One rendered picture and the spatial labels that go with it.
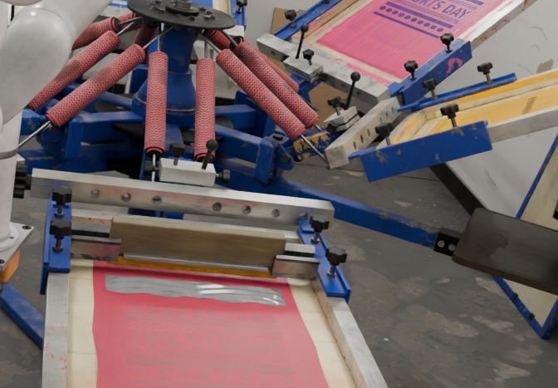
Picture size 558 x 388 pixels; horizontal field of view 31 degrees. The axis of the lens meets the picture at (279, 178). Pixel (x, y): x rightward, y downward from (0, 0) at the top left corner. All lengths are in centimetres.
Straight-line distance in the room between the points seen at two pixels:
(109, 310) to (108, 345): 12
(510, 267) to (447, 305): 198
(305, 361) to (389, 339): 222
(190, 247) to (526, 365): 238
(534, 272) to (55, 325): 124
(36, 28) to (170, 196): 86
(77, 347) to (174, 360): 17
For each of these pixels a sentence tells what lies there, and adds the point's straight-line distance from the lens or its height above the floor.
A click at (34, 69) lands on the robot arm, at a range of 148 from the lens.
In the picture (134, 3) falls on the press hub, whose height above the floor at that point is 131.
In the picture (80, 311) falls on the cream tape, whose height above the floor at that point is 96.
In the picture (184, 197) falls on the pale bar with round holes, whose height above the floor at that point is 103.
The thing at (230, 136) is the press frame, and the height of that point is 102.
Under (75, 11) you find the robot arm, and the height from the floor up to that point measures 154.
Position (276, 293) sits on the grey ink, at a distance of 206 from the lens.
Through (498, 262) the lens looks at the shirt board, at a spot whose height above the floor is 95.
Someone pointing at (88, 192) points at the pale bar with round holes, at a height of 102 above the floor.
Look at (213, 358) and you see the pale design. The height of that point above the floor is 96.
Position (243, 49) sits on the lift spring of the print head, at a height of 124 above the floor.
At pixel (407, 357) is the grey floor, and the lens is 398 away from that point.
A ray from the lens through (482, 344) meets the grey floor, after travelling 425.
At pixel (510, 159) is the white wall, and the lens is 526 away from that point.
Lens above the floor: 188
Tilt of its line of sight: 20 degrees down
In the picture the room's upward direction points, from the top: 12 degrees clockwise
